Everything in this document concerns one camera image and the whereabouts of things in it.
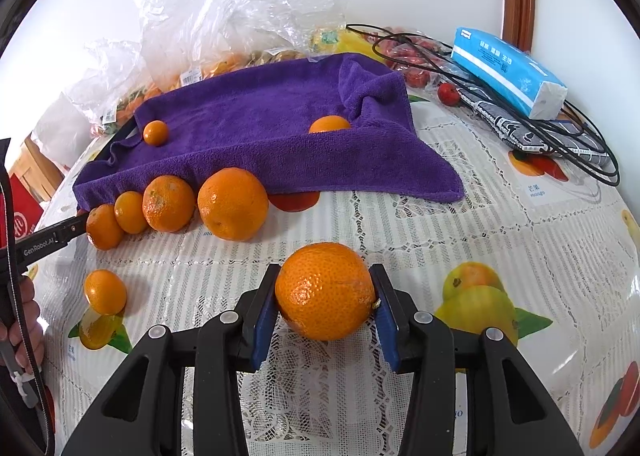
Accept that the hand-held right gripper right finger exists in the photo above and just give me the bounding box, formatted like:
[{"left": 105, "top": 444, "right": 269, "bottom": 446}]
[{"left": 368, "top": 263, "right": 583, "bottom": 456}]

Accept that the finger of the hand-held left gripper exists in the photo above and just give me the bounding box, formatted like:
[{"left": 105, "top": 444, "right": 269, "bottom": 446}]
[{"left": 14, "top": 210, "right": 92, "bottom": 266}]

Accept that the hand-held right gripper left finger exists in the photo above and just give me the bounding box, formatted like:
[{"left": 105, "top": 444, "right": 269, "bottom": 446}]
[{"left": 60, "top": 263, "right": 282, "bottom": 456}]

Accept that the small orange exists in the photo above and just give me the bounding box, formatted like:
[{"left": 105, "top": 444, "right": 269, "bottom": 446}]
[
  {"left": 83, "top": 269, "right": 128, "bottom": 315},
  {"left": 114, "top": 191, "right": 148, "bottom": 235},
  {"left": 86, "top": 203, "right": 126, "bottom": 251}
]

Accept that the large dimpled orange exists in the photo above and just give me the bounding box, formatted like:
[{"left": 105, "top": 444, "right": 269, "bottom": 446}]
[{"left": 274, "top": 242, "right": 377, "bottom": 342}]

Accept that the black tray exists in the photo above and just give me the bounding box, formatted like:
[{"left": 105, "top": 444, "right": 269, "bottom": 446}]
[{"left": 92, "top": 116, "right": 146, "bottom": 164}]

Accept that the medium speckled orange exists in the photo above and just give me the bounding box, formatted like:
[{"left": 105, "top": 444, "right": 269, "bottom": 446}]
[{"left": 142, "top": 175, "right": 196, "bottom": 233}]

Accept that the large smooth orange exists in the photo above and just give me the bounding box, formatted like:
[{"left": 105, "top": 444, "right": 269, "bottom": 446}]
[{"left": 197, "top": 167, "right": 270, "bottom": 242}]

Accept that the person's left hand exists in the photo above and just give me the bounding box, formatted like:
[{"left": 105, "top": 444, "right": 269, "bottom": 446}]
[{"left": 0, "top": 273, "right": 46, "bottom": 372}]

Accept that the red box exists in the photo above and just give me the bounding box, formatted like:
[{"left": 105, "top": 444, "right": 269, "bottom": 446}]
[{"left": 0, "top": 171, "right": 43, "bottom": 242}]

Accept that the wooden furniture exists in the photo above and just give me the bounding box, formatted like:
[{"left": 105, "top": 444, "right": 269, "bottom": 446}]
[{"left": 10, "top": 136, "right": 66, "bottom": 202}]

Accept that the white plastic bag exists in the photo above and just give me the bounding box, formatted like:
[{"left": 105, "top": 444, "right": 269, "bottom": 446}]
[{"left": 30, "top": 96, "right": 96, "bottom": 167}]

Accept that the fruit print tablecloth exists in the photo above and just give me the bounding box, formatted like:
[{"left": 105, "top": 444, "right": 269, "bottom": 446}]
[{"left": 30, "top": 86, "right": 640, "bottom": 456}]

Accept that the tiny orange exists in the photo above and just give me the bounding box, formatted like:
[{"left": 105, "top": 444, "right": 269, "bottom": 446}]
[{"left": 143, "top": 119, "right": 168, "bottom": 146}]

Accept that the clear bag with label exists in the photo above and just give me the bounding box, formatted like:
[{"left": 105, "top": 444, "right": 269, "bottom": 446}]
[{"left": 65, "top": 39, "right": 163, "bottom": 137}]

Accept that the purple towel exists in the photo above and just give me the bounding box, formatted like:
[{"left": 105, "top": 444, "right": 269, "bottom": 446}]
[{"left": 72, "top": 52, "right": 466, "bottom": 212}]

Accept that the bag of red fruit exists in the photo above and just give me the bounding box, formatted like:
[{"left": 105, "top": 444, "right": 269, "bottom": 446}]
[{"left": 372, "top": 26, "right": 451, "bottom": 87}]

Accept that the large clear plastic bag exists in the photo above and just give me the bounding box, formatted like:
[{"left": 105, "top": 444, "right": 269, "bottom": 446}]
[{"left": 132, "top": 0, "right": 351, "bottom": 92}]

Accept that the blue tissue pack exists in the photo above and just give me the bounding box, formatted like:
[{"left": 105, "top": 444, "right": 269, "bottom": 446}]
[{"left": 450, "top": 26, "right": 569, "bottom": 119}]

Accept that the bag of yellow fruit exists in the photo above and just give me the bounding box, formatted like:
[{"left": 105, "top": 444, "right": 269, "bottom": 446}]
[{"left": 310, "top": 26, "right": 381, "bottom": 62}]

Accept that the black cable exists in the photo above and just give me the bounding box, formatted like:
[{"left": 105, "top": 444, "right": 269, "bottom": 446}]
[{"left": 345, "top": 24, "right": 621, "bottom": 187}]

